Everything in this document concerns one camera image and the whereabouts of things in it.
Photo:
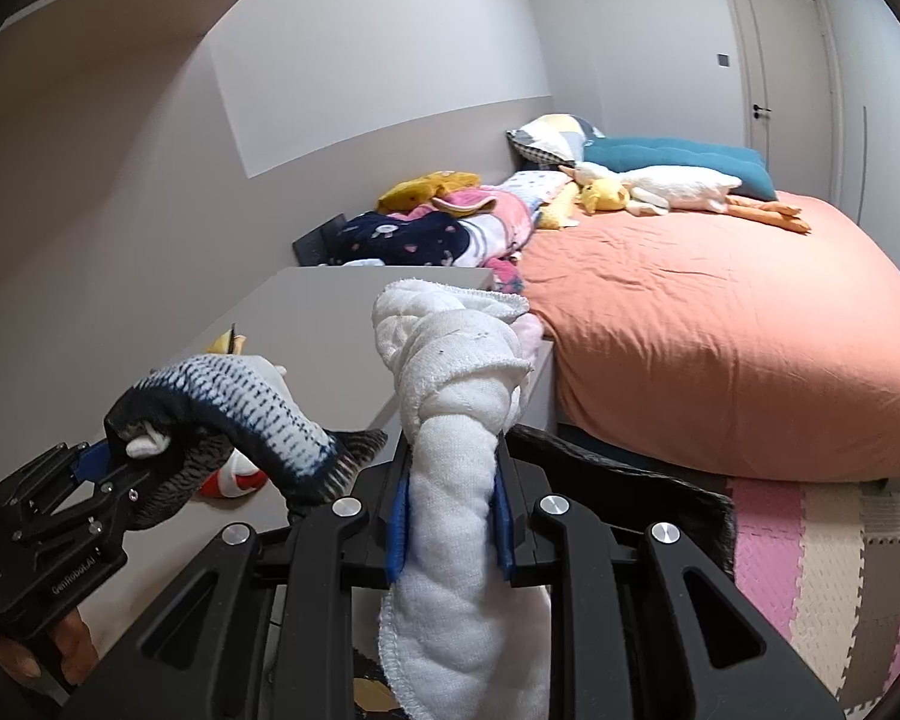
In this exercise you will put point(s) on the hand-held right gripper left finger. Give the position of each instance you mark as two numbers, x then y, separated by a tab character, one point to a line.
399	532

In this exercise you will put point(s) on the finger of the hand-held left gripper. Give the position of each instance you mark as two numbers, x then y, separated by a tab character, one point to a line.
120	499
94	463

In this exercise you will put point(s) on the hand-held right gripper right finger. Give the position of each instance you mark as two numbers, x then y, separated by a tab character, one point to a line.
504	532

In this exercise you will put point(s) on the white quilted cloth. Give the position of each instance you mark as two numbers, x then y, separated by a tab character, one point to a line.
450	540

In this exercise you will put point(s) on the blue striped knit sock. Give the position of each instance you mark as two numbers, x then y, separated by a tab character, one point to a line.
255	405

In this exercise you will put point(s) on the person's left hand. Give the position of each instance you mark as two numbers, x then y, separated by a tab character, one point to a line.
71	645

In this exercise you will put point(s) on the red and white small toy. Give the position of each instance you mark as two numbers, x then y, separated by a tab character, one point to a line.
232	481

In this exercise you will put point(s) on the yellow and black small object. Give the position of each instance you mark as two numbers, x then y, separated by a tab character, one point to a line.
229	345

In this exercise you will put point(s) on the pink and beige foam mat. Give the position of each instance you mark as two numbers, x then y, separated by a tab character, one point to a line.
765	540

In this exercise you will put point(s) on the small white cloth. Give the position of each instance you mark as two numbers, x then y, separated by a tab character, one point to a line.
361	263

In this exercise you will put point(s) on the navy printed blanket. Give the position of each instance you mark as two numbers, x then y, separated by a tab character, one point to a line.
397	236

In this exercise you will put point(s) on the pink patterned blanket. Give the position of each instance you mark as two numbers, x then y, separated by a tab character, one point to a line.
499	229

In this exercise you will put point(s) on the bed with orange sheet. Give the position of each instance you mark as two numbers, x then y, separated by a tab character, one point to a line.
720	315

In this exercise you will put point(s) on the yellow soft toy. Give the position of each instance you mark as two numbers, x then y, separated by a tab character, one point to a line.
556	210

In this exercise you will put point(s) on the mustard yellow cloth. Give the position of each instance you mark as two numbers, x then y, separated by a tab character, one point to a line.
427	191

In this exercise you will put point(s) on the white dotted blanket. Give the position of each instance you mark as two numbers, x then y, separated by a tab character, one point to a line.
536	184

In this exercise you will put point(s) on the yellow duck plush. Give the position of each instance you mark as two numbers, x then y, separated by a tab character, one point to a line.
604	195

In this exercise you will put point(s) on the white goose plush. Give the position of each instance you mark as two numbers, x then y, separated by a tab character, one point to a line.
682	186

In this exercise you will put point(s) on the patterned pillow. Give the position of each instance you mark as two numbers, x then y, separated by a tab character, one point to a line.
547	136

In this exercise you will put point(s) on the teal cushion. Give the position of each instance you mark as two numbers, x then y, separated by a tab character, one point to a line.
682	152

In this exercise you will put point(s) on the grey door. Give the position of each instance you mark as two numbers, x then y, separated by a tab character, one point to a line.
784	90

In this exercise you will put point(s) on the white wardrobe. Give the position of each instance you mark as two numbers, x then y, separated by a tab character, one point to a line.
885	165

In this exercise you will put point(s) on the black wall socket panel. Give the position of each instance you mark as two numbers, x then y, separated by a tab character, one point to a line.
319	240

